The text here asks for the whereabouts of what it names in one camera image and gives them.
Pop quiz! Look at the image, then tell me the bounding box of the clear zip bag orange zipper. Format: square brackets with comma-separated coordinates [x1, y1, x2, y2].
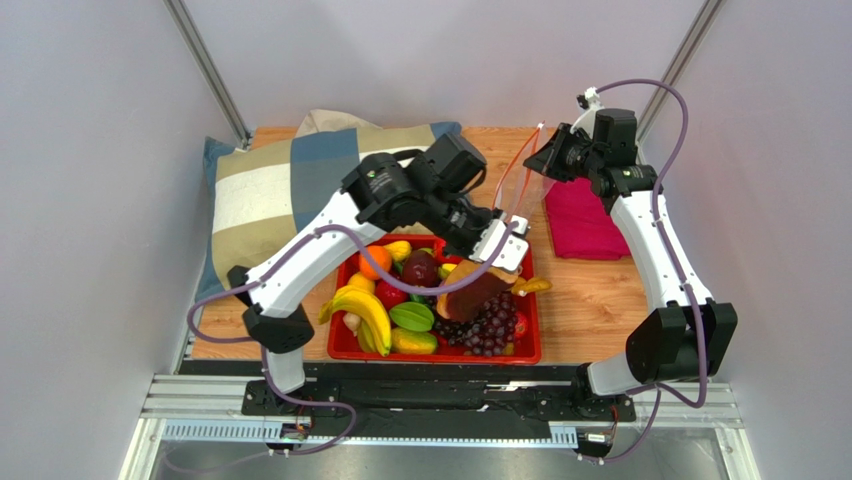
[491, 122, 553, 220]

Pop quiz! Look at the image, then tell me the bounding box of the dark red apple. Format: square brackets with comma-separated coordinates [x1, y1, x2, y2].
[401, 250, 440, 288]

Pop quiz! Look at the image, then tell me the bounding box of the papaya half slice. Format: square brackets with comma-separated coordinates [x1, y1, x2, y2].
[435, 267, 519, 323]

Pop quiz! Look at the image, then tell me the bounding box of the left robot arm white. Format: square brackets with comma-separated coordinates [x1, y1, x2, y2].
[227, 133, 529, 393]

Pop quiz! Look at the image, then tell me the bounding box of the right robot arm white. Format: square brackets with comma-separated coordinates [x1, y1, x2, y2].
[524, 107, 738, 396]

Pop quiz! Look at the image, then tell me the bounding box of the magenta folded cloth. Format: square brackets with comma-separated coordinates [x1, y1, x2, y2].
[545, 179, 630, 260]

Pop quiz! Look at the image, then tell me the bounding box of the yellow lemon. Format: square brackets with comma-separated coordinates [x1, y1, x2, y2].
[383, 240, 413, 262]

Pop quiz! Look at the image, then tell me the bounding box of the red plastic basket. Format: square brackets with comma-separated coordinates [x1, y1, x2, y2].
[326, 233, 543, 366]

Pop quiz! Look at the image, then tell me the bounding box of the orange fruit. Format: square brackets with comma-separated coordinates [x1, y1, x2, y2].
[358, 245, 394, 281]

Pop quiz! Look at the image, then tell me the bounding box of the green starfruit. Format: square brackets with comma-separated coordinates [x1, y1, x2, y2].
[389, 302, 435, 332]

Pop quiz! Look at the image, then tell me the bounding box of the dark purple grape bunch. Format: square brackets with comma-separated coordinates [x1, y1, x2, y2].
[432, 292, 528, 357]

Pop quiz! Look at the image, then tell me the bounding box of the yellow green mango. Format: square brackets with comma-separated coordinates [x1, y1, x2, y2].
[391, 328, 439, 355]

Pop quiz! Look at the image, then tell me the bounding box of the yellow banana bunch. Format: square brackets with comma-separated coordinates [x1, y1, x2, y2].
[318, 270, 392, 360]

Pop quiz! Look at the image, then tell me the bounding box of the garlic bulb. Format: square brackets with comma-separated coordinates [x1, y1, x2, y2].
[342, 312, 362, 337]

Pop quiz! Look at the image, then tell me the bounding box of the blue beige checked pillow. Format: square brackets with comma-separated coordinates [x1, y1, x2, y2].
[195, 109, 462, 300]

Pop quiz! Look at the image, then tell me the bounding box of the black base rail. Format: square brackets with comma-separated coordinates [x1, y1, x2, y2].
[178, 359, 638, 441]

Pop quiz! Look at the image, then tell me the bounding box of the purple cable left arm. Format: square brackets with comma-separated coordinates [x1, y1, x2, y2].
[186, 223, 519, 457]

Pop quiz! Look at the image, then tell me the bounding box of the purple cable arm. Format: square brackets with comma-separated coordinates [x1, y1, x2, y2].
[186, 223, 519, 457]
[577, 78, 710, 465]

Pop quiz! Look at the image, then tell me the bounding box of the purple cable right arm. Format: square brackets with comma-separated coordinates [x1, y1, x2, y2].
[577, 78, 710, 465]

